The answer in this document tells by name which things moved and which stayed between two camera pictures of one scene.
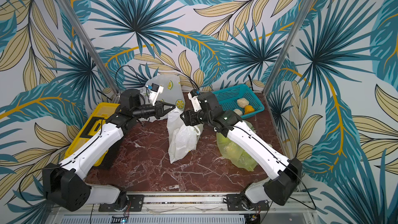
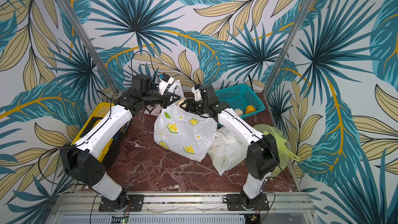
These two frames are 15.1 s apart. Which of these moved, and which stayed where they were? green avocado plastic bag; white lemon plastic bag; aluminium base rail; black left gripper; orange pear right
Moved: white lemon plastic bag; green avocado plastic bag; black left gripper
Stayed: orange pear right; aluminium base rail
